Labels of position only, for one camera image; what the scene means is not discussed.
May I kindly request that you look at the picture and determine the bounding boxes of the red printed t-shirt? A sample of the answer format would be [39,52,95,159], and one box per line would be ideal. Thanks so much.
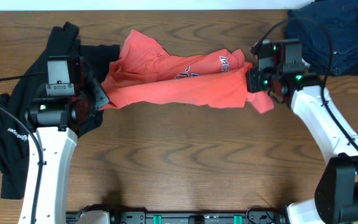
[102,30,274,114]

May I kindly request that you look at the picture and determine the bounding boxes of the black t-shirt white logo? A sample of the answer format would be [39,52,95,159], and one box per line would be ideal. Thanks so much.
[0,22,120,200]

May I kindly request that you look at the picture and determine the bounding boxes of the navy blue folded garment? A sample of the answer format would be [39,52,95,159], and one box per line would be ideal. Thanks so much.
[285,0,358,77]

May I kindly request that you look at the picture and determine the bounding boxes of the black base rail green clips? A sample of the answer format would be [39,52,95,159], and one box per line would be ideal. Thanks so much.
[65,204,289,224]

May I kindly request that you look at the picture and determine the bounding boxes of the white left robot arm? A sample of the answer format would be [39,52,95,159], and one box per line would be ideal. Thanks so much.
[19,56,109,223]

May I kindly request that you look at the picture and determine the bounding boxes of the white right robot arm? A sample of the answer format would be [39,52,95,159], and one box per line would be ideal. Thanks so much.
[246,39,358,223]

